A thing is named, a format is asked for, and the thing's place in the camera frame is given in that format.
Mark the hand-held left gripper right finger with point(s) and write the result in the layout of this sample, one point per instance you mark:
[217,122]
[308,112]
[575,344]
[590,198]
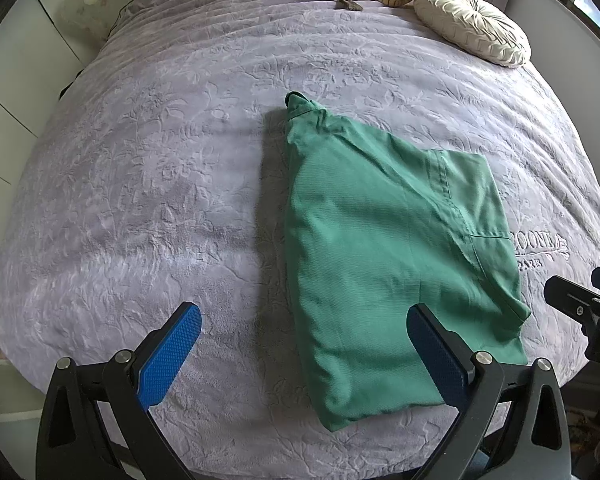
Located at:
[437,355]

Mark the green work jacket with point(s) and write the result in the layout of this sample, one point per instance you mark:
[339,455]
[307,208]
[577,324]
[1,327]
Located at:
[380,250]

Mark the purple embossed bed blanket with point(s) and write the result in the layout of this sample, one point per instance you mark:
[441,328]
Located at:
[155,185]

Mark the white tub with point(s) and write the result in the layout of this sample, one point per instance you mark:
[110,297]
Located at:
[10,385]

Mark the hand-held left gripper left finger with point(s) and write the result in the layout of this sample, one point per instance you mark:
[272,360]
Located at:
[172,355]

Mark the round cream pleated pillow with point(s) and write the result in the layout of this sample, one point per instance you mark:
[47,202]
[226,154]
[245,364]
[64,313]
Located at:
[475,22]

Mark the white electric fan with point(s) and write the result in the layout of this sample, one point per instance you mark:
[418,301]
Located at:
[87,7]

